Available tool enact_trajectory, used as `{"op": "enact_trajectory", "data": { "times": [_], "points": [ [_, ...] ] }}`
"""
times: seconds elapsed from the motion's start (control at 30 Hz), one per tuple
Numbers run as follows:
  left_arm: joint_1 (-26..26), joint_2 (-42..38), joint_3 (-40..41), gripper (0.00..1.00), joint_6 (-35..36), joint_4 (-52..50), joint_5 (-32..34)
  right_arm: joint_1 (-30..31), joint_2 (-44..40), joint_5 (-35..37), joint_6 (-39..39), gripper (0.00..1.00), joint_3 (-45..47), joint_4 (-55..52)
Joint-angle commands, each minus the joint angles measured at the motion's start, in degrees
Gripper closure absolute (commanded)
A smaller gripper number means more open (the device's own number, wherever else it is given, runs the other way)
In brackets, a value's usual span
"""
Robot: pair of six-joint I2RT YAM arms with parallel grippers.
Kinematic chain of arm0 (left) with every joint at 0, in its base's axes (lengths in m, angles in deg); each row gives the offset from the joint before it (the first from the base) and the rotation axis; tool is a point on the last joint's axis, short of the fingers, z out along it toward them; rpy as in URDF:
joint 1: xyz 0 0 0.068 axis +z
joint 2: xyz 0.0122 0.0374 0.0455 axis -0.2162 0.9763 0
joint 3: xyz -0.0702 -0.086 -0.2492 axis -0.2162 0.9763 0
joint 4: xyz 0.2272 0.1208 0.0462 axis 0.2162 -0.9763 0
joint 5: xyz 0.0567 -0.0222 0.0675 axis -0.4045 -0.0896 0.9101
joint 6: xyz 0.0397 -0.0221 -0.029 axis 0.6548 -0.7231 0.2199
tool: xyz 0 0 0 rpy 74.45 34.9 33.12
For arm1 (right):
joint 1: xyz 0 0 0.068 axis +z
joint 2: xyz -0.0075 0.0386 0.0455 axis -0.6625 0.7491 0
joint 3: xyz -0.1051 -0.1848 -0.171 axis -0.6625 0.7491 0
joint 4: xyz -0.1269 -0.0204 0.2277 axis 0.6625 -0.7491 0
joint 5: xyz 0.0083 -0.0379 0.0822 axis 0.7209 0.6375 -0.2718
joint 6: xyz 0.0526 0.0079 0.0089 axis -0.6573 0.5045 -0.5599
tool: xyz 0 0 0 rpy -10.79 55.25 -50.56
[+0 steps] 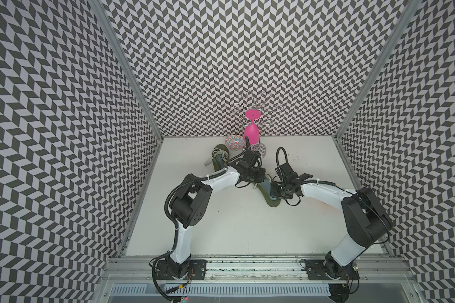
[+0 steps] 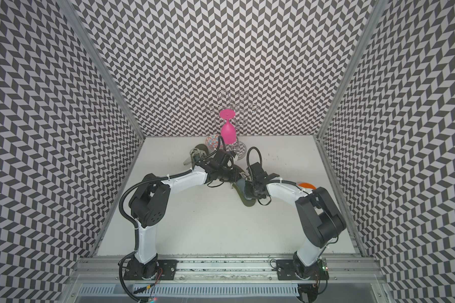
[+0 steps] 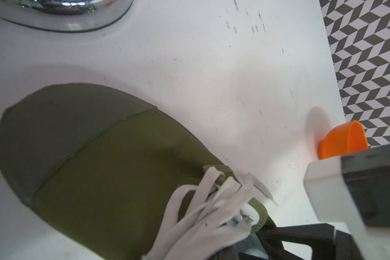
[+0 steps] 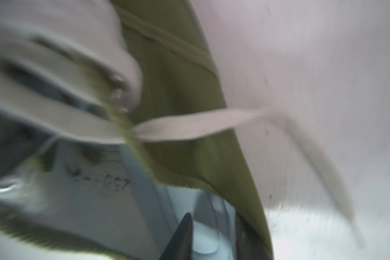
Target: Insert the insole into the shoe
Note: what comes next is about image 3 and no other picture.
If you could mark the grey-blue insole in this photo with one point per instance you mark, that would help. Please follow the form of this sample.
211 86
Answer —
250 246

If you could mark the clear glass holder stand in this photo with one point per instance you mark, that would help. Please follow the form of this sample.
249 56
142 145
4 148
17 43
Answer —
67 16

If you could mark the orange plastic bowl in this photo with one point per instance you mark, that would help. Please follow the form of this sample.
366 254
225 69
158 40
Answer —
344 139

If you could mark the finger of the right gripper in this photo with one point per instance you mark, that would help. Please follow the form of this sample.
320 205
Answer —
326 242

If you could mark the olive green shoe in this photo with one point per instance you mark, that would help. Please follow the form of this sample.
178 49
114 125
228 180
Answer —
122 178

